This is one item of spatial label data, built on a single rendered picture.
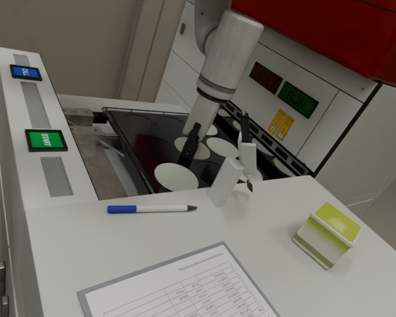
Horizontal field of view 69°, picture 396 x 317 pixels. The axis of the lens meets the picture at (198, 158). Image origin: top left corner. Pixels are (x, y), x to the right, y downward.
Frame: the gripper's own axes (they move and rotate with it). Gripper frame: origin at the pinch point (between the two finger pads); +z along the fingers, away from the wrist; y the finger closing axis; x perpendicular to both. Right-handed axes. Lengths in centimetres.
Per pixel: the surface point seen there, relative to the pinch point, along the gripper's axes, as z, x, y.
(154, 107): 10.0, -21.0, -35.8
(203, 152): 2.0, 3.1, -5.7
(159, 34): 15, -74, -178
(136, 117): 2.1, -17.5, -8.0
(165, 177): 2.0, -1.7, 11.4
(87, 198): -4.0, -8.1, 32.2
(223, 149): 2.0, 7.8, -12.5
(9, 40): 47, -154, -115
